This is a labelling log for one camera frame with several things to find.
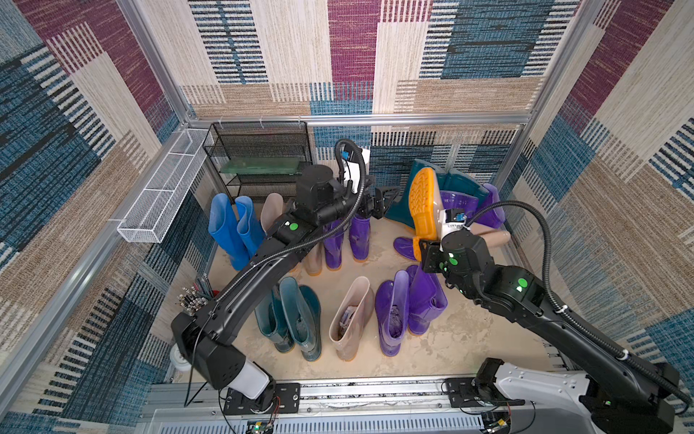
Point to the white wire mesh basket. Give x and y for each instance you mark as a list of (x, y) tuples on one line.
[(153, 212)]

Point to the red pen holder cup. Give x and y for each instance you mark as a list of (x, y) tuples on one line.
[(199, 295)]

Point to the beige rain boot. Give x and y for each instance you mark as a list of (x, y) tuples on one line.
[(273, 208), (312, 264), (351, 318)]

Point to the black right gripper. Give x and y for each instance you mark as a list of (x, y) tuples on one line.
[(429, 256)]

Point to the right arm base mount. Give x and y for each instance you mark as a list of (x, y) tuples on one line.
[(498, 383)]

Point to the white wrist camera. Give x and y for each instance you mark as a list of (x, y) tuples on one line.
[(450, 221), (352, 172)]

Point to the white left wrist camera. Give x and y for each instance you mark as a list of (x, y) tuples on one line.
[(352, 172)]

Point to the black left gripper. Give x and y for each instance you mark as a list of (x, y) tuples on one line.
[(379, 208)]

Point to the green tray on rack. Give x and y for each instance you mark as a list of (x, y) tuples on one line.
[(262, 166)]

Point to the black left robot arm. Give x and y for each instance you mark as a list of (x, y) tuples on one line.
[(325, 206)]

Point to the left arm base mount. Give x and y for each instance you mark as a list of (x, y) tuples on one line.
[(260, 394)]

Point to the purple rain boot front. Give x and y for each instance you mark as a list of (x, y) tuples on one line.
[(392, 306)]

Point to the black wire mesh shelf rack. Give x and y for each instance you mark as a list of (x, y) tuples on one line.
[(258, 139)]

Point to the white round clock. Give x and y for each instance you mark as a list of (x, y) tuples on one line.
[(178, 361)]

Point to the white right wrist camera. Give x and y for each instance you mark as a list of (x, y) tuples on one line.
[(450, 221)]

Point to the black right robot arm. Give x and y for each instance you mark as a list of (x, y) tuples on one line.
[(614, 390)]

